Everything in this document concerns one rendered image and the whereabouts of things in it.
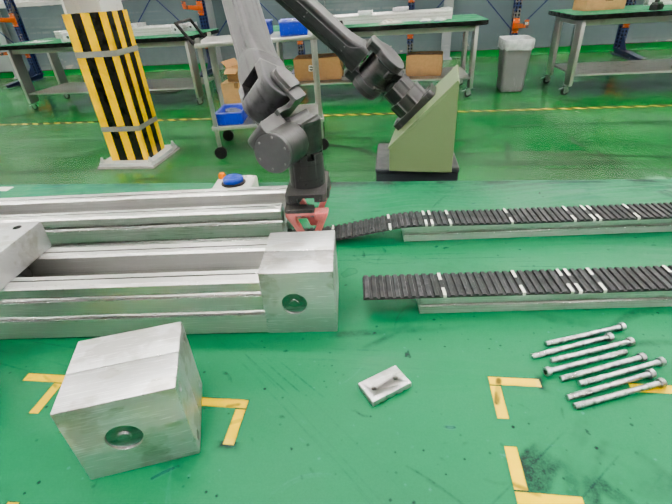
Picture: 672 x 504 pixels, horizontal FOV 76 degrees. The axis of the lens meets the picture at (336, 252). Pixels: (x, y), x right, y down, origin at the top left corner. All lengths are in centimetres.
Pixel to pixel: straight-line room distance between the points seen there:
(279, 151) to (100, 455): 40
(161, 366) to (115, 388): 4
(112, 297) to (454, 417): 43
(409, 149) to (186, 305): 64
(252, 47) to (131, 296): 41
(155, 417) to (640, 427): 46
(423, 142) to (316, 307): 57
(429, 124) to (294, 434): 73
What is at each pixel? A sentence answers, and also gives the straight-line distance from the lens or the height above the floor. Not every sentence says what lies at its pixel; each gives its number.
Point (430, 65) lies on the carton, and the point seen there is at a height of 33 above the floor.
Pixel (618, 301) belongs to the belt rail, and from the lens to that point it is 67.
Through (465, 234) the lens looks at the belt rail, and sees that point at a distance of 76.
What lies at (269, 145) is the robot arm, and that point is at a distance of 60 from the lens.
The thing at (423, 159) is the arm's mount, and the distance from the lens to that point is 102.
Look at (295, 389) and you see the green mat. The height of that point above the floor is 78.
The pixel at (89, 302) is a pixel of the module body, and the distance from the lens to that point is 62.
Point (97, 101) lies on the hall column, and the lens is 392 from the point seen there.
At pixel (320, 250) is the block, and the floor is 87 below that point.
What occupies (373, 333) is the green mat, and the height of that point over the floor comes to 78.
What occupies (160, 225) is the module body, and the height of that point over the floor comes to 84.
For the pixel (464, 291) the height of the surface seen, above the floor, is 81.
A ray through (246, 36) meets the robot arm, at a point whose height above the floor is 110.
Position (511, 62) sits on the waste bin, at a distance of 554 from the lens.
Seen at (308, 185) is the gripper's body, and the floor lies 89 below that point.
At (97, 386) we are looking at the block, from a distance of 44.
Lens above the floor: 116
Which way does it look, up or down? 32 degrees down
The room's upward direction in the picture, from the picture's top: 4 degrees counter-clockwise
